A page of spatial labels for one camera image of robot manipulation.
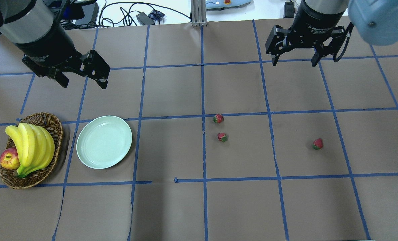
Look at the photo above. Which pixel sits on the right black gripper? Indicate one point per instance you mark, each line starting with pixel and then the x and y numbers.
pixel 314 22

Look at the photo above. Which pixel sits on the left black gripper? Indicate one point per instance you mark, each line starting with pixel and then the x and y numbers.
pixel 47 42

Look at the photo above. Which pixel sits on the strawberry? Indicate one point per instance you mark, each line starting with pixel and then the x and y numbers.
pixel 222 137
pixel 218 118
pixel 318 144

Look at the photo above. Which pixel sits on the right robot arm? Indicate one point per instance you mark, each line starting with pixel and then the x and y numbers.
pixel 375 20

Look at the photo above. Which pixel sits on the light green plate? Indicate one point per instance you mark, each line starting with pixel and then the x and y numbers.
pixel 104 142

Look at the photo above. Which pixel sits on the yellow banana bunch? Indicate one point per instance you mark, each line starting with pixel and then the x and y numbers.
pixel 35 147

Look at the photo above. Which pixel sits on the black power adapter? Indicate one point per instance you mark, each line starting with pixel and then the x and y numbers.
pixel 144 19

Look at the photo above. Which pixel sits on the red apple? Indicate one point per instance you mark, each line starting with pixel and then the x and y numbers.
pixel 9 159

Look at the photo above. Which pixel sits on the wicker basket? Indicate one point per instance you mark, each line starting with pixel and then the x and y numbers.
pixel 54 126

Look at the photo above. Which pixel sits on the aluminium frame post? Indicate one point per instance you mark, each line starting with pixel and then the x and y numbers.
pixel 198 13

